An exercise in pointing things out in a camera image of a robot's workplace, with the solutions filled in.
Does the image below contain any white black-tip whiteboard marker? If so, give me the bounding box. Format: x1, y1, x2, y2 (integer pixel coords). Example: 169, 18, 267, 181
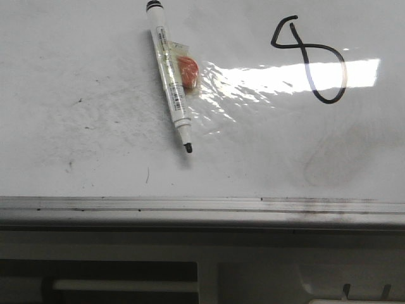
146, 1, 193, 153

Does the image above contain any white whiteboard with aluminium frame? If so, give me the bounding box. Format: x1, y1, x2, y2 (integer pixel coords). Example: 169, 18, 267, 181
1, 1, 404, 230

